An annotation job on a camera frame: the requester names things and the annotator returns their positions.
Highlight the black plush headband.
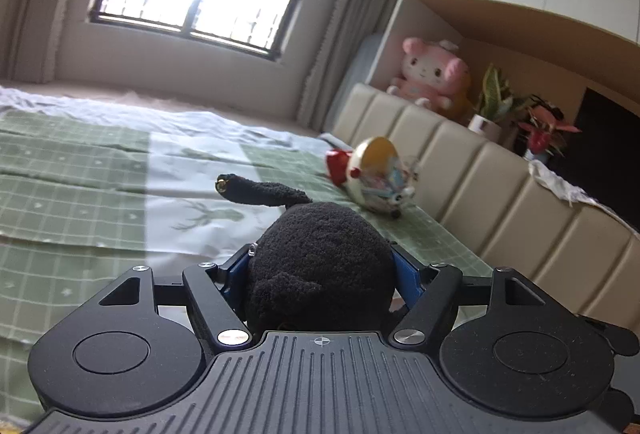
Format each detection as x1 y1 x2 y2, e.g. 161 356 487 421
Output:
216 174 396 334

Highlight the beige padded headboard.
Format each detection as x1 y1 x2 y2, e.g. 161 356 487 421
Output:
330 84 639 331

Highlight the clear toy ball bag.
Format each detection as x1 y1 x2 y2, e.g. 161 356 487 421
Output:
324 137 419 219

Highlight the green patterned bedsheet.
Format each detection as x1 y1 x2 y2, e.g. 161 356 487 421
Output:
0 86 494 430

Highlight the white cloth on headboard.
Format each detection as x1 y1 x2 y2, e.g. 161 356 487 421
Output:
528 160 599 206

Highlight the green leafy potted plant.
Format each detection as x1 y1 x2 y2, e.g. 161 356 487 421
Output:
468 63 532 142

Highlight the red leaf potted plant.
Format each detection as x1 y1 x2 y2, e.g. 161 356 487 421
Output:
518 94 580 163

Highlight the pink plush bunny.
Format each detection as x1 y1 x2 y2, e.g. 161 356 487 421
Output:
386 37 471 113

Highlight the grey right curtain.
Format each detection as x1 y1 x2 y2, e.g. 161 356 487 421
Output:
296 0 397 131

